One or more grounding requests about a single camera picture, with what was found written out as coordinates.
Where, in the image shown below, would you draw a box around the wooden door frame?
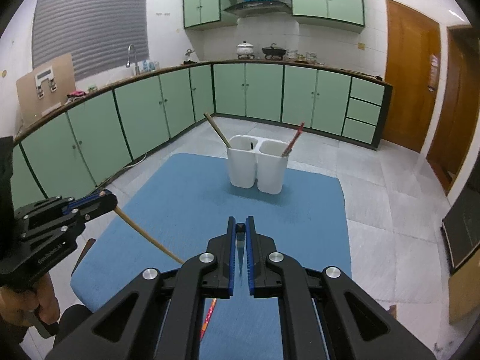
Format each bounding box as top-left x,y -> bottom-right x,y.
425,25 -> 480,196

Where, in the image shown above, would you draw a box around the person's left hand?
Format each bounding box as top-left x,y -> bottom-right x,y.
0,272 -> 61,331

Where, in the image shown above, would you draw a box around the tan water purifier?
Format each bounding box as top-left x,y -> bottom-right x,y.
16,53 -> 77,126

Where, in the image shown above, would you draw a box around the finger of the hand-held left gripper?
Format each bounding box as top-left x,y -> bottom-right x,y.
14,190 -> 114,221
20,194 -> 118,241

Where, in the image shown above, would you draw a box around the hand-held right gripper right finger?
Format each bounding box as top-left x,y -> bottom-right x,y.
245,215 -> 437,360

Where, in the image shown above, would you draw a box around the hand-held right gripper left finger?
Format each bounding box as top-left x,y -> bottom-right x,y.
45,215 -> 241,360

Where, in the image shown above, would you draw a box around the grey window blind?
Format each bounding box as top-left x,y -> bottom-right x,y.
32,0 -> 149,82

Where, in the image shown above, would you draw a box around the red chopstick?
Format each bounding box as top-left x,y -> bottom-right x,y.
199,298 -> 218,343
282,122 -> 305,157

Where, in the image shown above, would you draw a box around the white two-compartment utensil holder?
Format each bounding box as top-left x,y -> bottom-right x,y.
226,135 -> 289,195

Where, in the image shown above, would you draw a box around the wooden door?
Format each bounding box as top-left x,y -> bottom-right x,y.
382,0 -> 441,153

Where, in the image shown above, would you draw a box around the green wall cabinets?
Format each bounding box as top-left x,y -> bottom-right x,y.
182,0 -> 365,32

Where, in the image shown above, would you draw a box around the black glass-front cabinet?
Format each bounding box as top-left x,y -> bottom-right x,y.
442,185 -> 480,274

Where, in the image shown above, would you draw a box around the green base cabinets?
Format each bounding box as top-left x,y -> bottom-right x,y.
11,62 -> 392,203

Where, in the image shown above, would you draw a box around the blue tablecloth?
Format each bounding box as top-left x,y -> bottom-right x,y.
70,153 -> 353,360

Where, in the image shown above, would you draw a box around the glass jars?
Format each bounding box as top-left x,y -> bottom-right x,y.
288,49 -> 325,64

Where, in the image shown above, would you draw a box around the red door notice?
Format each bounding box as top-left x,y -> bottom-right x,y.
428,54 -> 440,91

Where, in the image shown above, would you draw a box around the black wok with lid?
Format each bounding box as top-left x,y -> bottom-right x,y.
261,43 -> 287,60

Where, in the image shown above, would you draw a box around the cardboard box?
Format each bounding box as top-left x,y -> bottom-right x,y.
448,266 -> 480,325

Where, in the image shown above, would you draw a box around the metal faucet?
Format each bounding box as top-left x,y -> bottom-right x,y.
127,44 -> 140,76

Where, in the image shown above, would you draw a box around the tan chopstick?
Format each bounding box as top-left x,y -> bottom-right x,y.
203,112 -> 232,149
98,190 -> 185,265

